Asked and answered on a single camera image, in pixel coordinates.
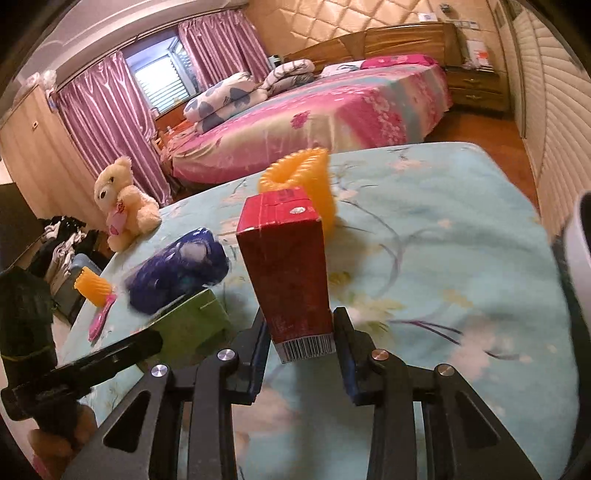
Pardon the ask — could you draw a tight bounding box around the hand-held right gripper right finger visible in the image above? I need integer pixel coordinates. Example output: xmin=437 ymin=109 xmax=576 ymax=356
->
xmin=332 ymin=306 xmax=541 ymax=480

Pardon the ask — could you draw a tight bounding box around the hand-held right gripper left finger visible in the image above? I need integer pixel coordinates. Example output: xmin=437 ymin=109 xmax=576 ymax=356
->
xmin=62 ymin=307 xmax=272 ymax=480

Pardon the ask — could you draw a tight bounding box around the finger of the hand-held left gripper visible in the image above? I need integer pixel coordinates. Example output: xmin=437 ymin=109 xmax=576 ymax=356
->
xmin=53 ymin=330 xmax=164 ymax=386

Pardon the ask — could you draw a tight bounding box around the green box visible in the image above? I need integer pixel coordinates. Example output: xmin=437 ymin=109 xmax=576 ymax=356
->
xmin=152 ymin=287 xmax=235 ymax=360

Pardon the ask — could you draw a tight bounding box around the red and white carton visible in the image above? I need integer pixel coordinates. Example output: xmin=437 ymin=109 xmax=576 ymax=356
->
xmin=235 ymin=188 xmax=337 ymax=365

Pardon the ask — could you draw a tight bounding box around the white trash bin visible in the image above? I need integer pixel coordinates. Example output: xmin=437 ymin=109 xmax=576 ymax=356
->
xmin=561 ymin=191 xmax=591 ymax=333

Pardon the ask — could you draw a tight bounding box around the person's left hand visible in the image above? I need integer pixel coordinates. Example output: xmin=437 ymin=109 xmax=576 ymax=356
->
xmin=27 ymin=406 xmax=99 ymax=469

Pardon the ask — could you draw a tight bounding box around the pink comb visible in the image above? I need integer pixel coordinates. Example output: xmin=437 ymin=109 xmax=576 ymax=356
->
xmin=88 ymin=295 xmax=118 ymax=342

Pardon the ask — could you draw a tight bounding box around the blue suitcase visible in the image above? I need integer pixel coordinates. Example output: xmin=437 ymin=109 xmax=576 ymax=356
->
xmin=51 ymin=253 xmax=105 ymax=319

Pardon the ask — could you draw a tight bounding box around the small orange ribbed cup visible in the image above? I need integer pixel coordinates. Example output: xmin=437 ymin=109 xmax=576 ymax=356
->
xmin=74 ymin=271 xmax=114 ymax=308

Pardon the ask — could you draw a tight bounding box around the pile of clothes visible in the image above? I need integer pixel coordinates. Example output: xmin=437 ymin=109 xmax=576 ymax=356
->
xmin=28 ymin=215 xmax=109 ymax=282

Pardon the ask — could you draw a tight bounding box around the blue plastic packet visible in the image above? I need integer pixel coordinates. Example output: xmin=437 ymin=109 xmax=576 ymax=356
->
xmin=127 ymin=227 xmax=230 ymax=315

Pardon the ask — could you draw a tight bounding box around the light blue floral blanket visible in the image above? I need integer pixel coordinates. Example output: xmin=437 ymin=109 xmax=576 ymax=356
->
xmin=60 ymin=142 xmax=580 ymax=480

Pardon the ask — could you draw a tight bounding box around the cream teddy bear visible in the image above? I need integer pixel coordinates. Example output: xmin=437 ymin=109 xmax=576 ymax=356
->
xmin=93 ymin=156 xmax=162 ymax=252

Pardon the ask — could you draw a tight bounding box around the light wooden cabinet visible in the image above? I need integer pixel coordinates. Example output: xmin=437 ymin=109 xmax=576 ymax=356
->
xmin=0 ymin=83 xmax=109 ymax=232

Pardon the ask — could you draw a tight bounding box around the large orange ribbed cup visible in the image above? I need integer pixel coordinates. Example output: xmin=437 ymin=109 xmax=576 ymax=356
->
xmin=259 ymin=148 xmax=338 ymax=236

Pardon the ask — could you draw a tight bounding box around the wide pink satin curtain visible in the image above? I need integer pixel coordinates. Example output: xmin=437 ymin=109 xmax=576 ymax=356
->
xmin=58 ymin=51 xmax=174 ymax=206

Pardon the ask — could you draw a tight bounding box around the small wooden bedside table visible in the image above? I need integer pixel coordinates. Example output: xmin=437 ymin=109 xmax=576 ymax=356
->
xmin=154 ymin=113 xmax=195 ymax=148

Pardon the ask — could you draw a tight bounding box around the bed with pink floral sheet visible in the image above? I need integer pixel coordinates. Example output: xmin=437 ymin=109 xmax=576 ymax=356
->
xmin=159 ymin=58 xmax=453 ymax=185

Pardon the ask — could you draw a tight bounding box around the folded quilt with blue hearts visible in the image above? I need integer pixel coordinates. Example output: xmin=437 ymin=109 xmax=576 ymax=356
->
xmin=184 ymin=71 xmax=269 ymax=134

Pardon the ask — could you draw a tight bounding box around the window with blinds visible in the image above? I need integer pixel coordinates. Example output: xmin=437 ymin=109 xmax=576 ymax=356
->
xmin=124 ymin=39 xmax=192 ymax=114

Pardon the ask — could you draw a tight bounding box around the folded grey floral quilt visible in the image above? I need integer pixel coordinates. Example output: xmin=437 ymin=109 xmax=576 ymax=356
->
xmin=261 ymin=58 xmax=317 ymax=95

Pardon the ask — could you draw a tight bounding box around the white pillow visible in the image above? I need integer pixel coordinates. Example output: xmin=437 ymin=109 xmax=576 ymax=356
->
xmin=321 ymin=62 xmax=365 ymax=77

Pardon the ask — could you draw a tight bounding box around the wooden nightstand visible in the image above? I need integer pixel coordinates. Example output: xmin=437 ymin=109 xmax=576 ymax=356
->
xmin=445 ymin=67 xmax=504 ymax=114

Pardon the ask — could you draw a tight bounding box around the narrow pink satin curtain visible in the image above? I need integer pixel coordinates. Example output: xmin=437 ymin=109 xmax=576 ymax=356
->
xmin=178 ymin=10 xmax=271 ymax=88

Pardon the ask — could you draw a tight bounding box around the pink pillow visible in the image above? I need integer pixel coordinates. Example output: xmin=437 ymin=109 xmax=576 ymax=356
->
xmin=360 ymin=53 xmax=439 ymax=70

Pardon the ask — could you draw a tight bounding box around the cream louvered wardrobe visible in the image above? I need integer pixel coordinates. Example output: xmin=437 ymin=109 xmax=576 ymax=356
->
xmin=501 ymin=0 xmax=591 ymax=241

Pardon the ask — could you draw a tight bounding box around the wooden headboard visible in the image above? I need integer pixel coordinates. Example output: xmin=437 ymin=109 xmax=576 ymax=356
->
xmin=281 ymin=22 xmax=462 ymax=68

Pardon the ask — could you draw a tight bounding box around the white and orange packet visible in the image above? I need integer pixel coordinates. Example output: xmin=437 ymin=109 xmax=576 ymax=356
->
xmin=466 ymin=39 xmax=495 ymax=70

